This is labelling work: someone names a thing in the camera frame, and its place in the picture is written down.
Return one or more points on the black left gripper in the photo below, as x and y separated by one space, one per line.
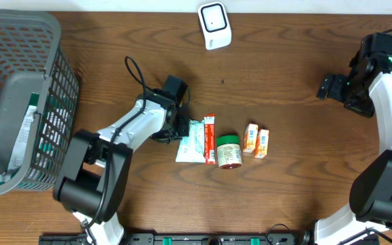
184 133

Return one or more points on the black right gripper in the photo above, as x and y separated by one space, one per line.
365 107

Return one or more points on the light teal snack packet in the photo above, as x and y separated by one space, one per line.
192 147

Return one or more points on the red snack packet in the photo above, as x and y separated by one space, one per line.
209 121

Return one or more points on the green lid white jar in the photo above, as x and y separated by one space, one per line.
228 152

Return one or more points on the orange juice box pair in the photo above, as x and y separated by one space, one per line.
256 141

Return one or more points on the green white wipes pack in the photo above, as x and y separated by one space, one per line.
18 153

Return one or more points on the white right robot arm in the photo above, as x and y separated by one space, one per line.
368 214

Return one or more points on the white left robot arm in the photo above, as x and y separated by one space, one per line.
91 183

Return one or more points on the white barcode scanner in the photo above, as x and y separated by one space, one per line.
214 24

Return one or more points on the grey plastic mesh basket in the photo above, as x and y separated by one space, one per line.
32 61

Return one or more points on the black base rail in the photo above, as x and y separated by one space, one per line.
150 239

